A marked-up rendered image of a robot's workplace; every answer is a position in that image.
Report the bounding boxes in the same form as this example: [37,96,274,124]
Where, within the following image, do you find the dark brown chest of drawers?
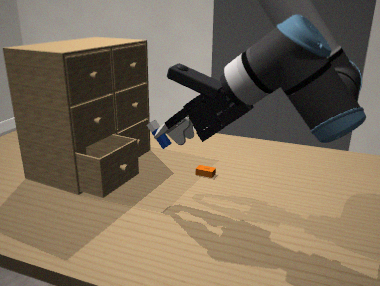
[3,38,150,195]

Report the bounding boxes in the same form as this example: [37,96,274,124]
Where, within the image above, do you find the white and blue eraser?
[147,120,172,149]

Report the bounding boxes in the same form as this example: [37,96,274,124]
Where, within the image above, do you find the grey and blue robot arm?
[167,0,366,143]

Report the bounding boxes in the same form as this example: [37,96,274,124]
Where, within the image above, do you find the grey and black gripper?
[154,74,254,145]

